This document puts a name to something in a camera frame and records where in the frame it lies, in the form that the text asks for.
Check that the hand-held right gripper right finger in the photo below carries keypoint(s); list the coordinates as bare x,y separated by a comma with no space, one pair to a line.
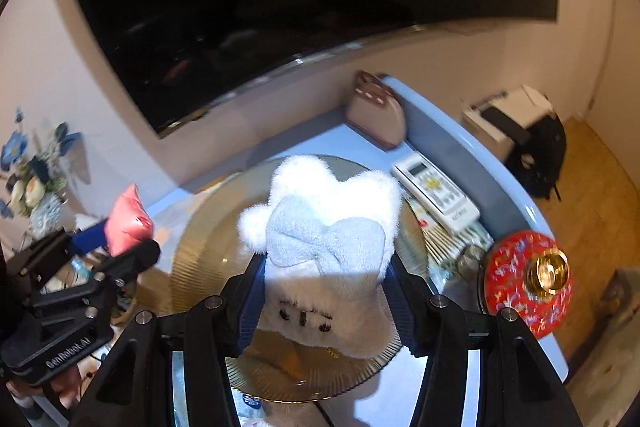
400,307

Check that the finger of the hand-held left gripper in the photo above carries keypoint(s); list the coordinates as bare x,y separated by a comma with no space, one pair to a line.
135,257
87,239

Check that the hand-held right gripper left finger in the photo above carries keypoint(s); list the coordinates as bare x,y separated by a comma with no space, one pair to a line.
250,307

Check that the pink soft pouch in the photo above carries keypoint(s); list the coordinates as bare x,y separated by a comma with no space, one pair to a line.
127,222

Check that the white plush toy grey bow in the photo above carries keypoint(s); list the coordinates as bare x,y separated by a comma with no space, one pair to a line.
320,307

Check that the blue patterned vase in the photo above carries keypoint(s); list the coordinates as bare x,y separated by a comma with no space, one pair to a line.
47,214

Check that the round glass plate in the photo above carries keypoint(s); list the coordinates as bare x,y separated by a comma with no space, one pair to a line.
210,232

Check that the small glass jar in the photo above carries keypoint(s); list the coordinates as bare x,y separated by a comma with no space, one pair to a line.
470,259

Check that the artificial flower bouquet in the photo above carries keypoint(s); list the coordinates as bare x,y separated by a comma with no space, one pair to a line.
30,167

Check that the red lidded jar gold knob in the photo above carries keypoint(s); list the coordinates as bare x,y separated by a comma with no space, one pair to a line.
510,272

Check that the white remote control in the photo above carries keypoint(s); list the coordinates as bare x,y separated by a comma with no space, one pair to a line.
435,192

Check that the brown handbag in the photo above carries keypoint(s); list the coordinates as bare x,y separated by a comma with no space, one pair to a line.
372,117

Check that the black backpack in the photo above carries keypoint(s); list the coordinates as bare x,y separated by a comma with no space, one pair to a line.
545,147

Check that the white printer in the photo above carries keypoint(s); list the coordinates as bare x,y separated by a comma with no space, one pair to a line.
530,99

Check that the cardboard box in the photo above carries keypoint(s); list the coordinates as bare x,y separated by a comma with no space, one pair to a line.
250,7

